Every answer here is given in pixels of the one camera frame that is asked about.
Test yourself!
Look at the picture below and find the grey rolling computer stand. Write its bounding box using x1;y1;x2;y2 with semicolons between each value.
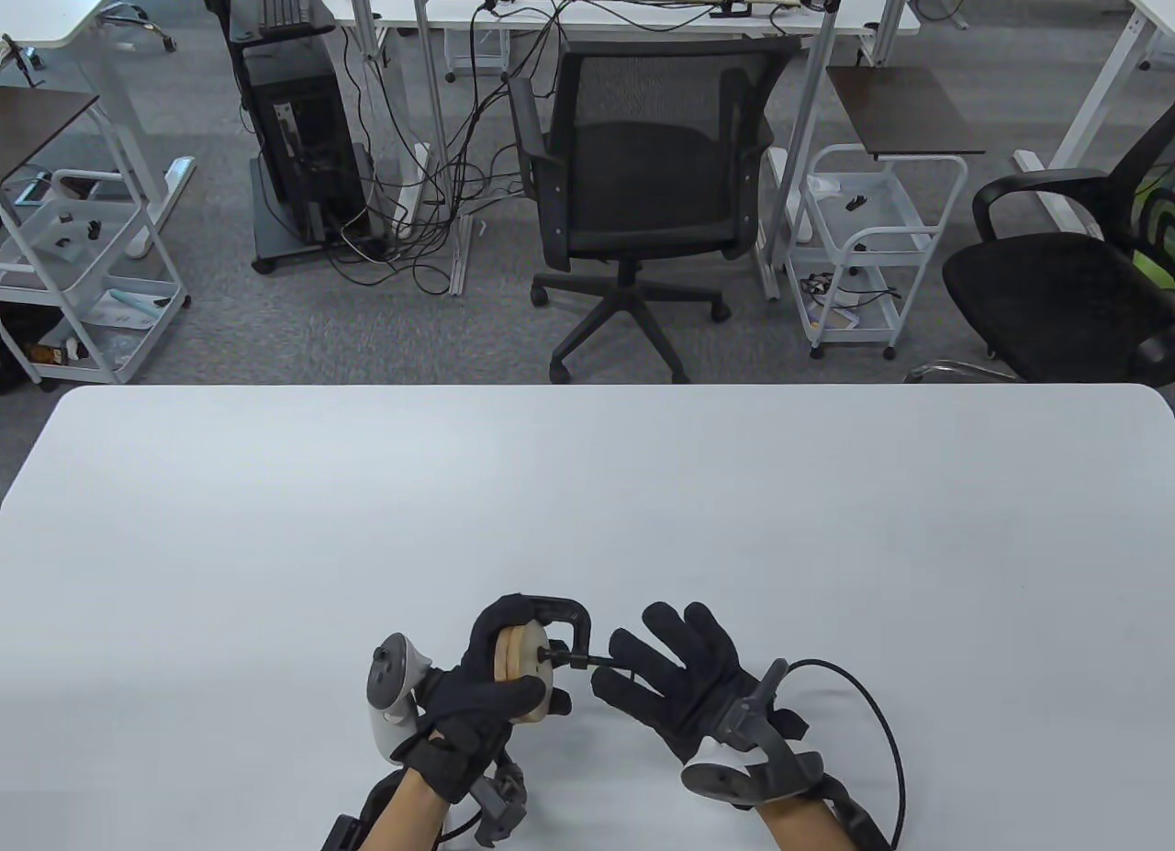
204;0;379;275

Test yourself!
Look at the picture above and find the black glove cable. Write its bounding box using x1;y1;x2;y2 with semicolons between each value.
780;659;911;851

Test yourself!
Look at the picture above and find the grey white right controller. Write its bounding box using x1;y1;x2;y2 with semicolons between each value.
681;658;826;807

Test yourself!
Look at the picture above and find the person's right forearm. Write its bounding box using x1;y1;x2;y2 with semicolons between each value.
757;787;859;851

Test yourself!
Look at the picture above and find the black mesh office chair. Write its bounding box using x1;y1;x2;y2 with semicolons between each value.
508;39;804;384

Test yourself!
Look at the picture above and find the person's right hand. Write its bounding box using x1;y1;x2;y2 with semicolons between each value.
590;601;763;769

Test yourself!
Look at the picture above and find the white power strip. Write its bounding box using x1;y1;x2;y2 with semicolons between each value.
393;142;432;239

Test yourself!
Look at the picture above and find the chrome chair base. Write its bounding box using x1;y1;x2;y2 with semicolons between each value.
904;360;1024;384

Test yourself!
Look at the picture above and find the black computer tower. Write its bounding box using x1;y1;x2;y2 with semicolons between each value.
241;57;373;244

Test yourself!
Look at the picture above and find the white curved desk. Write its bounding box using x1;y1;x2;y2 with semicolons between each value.
0;0;198;260

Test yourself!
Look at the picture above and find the white desk with angled leg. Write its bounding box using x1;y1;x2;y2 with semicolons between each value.
1013;0;1175;239

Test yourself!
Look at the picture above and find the black green office chair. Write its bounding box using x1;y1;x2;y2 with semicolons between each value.
943;103;1175;384

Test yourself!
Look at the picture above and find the white rolling cart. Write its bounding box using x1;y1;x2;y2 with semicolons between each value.
785;144;969;361
0;167;194;388

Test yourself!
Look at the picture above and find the grey white controller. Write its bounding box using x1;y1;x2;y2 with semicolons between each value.
681;658;826;807
367;633;433;763

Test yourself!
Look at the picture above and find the dark brown side tabletop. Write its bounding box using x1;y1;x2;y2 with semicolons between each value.
826;64;988;162
0;86;100;184

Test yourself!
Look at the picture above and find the person's left forearm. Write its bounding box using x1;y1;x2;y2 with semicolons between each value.
353;768;451;851

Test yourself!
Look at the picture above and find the grey white left controller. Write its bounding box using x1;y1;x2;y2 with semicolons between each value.
367;633;433;763

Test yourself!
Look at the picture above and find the person's left hand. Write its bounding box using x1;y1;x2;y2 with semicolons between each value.
393;594;573;805

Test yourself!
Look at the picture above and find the white desk with metal posts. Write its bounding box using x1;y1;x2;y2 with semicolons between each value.
317;0;922;301

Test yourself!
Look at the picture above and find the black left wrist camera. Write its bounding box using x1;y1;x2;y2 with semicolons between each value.
473;764;530;844

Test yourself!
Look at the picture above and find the black metal clamp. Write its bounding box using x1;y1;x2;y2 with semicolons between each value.
519;596;634;673

